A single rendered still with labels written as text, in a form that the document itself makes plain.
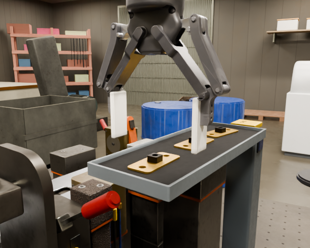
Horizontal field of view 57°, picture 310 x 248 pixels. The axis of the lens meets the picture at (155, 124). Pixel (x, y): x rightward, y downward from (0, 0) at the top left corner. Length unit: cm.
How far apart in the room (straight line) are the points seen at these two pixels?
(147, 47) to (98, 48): 998
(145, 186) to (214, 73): 15
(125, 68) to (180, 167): 16
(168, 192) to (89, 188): 20
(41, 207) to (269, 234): 92
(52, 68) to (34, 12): 545
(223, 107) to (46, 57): 384
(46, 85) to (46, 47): 70
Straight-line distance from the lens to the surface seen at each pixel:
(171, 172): 38
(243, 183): 75
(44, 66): 585
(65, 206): 49
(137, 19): 40
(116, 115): 43
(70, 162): 91
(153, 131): 257
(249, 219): 78
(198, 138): 36
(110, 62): 43
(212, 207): 53
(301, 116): 446
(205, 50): 34
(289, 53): 824
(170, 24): 37
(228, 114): 302
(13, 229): 48
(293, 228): 125
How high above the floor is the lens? 130
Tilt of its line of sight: 12 degrees down
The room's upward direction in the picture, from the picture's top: straight up
